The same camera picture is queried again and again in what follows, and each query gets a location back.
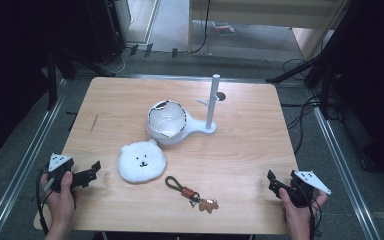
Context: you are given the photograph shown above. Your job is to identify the person's left hand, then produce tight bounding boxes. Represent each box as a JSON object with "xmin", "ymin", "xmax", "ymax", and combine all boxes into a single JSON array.
[{"xmin": 39, "ymin": 170, "xmax": 78, "ymax": 232}]

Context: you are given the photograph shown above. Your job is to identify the black floor cables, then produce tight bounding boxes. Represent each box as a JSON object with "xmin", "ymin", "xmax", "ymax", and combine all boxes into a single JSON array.
[{"xmin": 280, "ymin": 58, "xmax": 324, "ymax": 156}]

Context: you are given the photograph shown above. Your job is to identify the magazine with red cover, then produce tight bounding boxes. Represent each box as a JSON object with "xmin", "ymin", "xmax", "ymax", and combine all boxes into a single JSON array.
[{"xmin": 211, "ymin": 21, "xmax": 237, "ymax": 37}]

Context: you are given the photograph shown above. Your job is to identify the black metal stand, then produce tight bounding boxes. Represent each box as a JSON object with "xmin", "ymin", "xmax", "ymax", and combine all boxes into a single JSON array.
[{"xmin": 44, "ymin": 46, "xmax": 78, "ymax": 112}]

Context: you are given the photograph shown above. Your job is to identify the white floor cable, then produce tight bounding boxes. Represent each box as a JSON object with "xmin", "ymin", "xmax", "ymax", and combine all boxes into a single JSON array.
[{"xmin": 98, "ymin": 48, "xmax": 129, "ymax": 75}]

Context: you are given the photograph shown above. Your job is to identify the white fluffy bear pouch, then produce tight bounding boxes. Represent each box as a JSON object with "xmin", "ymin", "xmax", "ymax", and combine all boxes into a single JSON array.
[{"xmin": 117, "ymin": 138, "xmax": 168, "ymax": 184}]

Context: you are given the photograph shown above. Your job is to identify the green cord bear keychain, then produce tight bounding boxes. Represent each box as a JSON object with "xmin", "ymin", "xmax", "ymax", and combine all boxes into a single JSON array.
[{"xmin": 164, "ymin": 175, "xmax": 220, "ymax": 215}]

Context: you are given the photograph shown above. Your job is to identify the person's right hand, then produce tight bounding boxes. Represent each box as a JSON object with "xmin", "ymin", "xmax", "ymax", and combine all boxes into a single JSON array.
[{"xmin": 278, "ymin": 187, "xmax": 329, "ymax": 234}]

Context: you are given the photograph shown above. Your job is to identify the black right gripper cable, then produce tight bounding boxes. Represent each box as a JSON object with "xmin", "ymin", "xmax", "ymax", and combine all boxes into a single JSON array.
[{"xmin": 299, "ymin": 186, "xmax": 323, "ymax": 240}]

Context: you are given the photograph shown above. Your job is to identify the black equipment case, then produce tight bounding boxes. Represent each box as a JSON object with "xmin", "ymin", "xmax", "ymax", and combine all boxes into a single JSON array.
[{"xmin": 84, "ymin": 0, "xmax": 132, "ymax": 65}]

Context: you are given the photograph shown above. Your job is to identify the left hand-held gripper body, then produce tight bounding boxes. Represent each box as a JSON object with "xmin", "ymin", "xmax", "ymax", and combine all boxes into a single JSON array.
[{"xmin": 43, "ymin": 152, "xmax": 81, "ymax": 193}]

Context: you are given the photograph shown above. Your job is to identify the black hanging cable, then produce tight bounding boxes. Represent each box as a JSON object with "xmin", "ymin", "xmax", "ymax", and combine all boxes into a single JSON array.
[{"xmin": 191, "ymin": 0, "xmax": 212, "ymax": 55}]

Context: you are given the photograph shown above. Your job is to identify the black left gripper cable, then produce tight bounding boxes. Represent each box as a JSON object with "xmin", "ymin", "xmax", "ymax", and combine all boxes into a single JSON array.
[{"xmin": 34, "ymin": 168, "xmax": 50, "ymax": 236}]

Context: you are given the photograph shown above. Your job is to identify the black tripod stand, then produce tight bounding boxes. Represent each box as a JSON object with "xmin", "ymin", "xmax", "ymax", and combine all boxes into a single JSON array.
[{"xmin": 265, "ymin": 49, "xmax": 339, "ymax": 120}]

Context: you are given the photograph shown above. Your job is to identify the white stand with bowl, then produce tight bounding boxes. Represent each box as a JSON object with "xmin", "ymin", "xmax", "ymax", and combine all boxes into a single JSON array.
[{"xmin": 145, "ymin": 73, "xmax": 222, "ymax": 146}]

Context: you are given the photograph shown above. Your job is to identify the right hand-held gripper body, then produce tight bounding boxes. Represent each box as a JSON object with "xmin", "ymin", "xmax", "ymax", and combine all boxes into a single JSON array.
[{"xmin": 279, "ymin": 170, "xmax": 332, "ymax": 209}]

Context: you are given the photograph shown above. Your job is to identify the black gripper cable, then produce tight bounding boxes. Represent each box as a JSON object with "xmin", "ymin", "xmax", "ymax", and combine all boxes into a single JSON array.
[
  {"xmin": 299, "ymin": 186, "xmax": 323, "ymax": 240},
  {"xmin": 34, "ymin": 168, "xmax": 50, "ymax": 236}
]

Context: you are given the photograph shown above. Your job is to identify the metal floor rail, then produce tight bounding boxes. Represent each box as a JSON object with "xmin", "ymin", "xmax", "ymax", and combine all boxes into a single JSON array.
[
  {"xmin": 0, "ymin": 79, "xmax": 68, "ymax": 240},
  {"xmin": 308, "ymin": 89, "xmax": 383, "ymax": 240}
]

